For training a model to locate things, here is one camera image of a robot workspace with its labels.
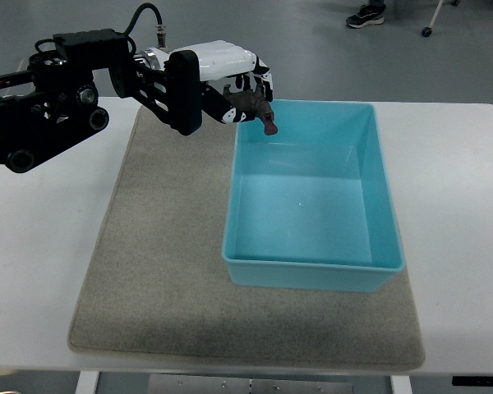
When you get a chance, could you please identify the grey felt mat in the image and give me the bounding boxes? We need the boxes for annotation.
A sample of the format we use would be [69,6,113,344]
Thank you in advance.
[67,108,425,371]

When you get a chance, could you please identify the black sneaker shoe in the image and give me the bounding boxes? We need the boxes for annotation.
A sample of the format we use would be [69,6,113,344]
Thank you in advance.
[346,4,386,29]

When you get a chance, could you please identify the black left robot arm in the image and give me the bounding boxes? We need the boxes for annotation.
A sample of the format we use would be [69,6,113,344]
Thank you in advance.
[0,2,169,173]

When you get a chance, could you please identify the brown toy hippo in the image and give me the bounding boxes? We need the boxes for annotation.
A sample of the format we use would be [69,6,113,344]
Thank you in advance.
[223,82,278,135]

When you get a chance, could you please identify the metal table frame plate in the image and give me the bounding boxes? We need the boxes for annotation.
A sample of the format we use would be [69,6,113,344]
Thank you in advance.
[147,373,354,394]

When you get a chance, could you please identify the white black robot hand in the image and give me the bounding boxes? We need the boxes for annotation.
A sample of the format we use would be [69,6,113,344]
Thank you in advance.
[156,40,273,123]

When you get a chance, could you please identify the black table control panel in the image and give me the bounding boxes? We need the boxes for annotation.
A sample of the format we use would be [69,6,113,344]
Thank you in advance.
[452,376,493,387]

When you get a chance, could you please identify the light blue plastic box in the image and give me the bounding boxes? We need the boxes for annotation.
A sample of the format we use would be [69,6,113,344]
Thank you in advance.
[222,100,405,292]

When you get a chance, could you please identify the white cart leg with caster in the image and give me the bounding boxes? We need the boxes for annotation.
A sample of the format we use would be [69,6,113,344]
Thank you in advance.
[421,0,462,38]

